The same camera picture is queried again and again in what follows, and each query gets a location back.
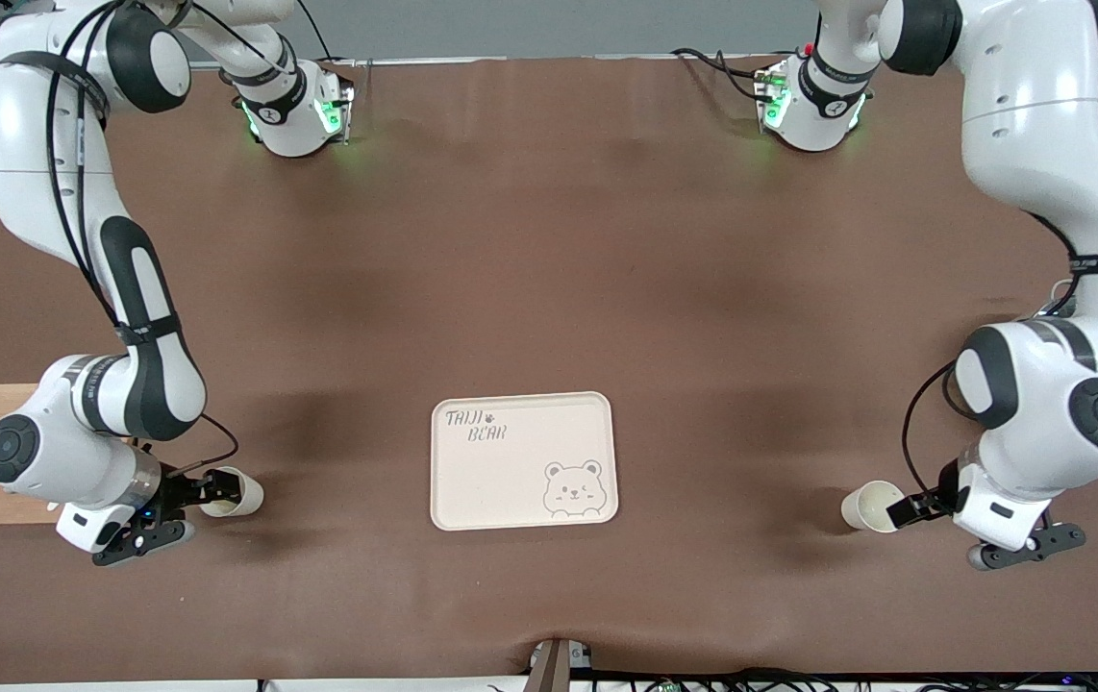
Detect white IKEA cup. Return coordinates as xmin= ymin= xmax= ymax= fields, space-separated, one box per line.
xmin=840 ymin=480 xmax=907 ymax=533
xmin=198 ymin=466 xmax=265 ymax=519

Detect cream bear print tray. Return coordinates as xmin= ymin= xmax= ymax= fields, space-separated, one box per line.
xmin=430 ymin=391 xmax=620 ymax=531

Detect brown table cover sheet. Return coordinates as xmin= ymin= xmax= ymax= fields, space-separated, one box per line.
xmin=0 ymin=53 xmax=1098 ymax=685

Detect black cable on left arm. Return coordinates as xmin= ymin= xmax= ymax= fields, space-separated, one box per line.
xmin=900 ymin=207 xmax=1098 ymax=501

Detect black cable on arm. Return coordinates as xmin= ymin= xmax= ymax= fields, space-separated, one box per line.
xmin=900 ymin=207 xmax=1098 ymax=501
xmin=43 ymin=0 xmax=241 ymax=482

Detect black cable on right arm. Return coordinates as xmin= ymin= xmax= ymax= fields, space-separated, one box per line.
xmin=43 ymin=0 xmax=241 ymax=482

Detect grey clamp with brown post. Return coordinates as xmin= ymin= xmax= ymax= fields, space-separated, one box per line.
xmin=528 ymin=636 xmax=594 ymax=692

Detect black right arm base cable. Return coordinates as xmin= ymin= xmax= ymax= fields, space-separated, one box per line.
xmin=292 ymin=0 xmax=360 ymax=70

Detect black left arm base cables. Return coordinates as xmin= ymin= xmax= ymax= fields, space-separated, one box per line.
xmin=670 ymin=46 xmax=773 ymax=103

